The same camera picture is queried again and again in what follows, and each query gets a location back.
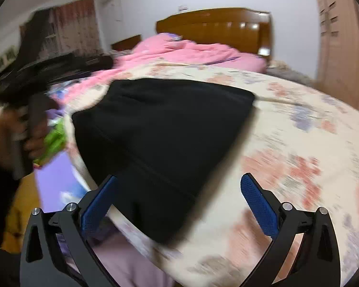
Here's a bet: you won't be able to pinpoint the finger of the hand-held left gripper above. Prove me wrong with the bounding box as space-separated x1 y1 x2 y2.
48 52 114 80

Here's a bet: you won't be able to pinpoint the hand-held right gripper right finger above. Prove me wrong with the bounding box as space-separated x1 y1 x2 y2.
240 173 342 287

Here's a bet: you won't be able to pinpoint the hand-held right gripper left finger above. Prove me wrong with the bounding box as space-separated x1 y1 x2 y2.
19 174 120 287

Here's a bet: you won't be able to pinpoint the black pants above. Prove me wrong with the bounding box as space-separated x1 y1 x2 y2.
71 78 256 244

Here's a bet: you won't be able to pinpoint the person's left hand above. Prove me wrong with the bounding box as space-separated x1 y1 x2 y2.
0 105 53 168

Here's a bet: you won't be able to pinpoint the wooden nightstand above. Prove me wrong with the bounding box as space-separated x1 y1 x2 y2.
111 34 142 51

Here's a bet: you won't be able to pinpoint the brown patterned curtain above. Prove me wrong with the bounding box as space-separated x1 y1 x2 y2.
19 0 104 57

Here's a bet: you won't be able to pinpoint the pink and purple quilt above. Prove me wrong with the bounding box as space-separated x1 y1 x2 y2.
49 33 267 105

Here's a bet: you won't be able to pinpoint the cream floral blanket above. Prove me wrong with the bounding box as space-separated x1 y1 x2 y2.
64 63 359 287

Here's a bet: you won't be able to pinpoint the wooden headboard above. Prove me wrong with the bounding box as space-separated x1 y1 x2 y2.
156 7 273 63

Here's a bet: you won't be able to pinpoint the grey pillow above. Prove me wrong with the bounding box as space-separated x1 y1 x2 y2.
266 61 318 87

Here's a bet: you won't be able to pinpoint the light wooden wardrobe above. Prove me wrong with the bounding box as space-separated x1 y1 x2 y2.
313 0 359 111

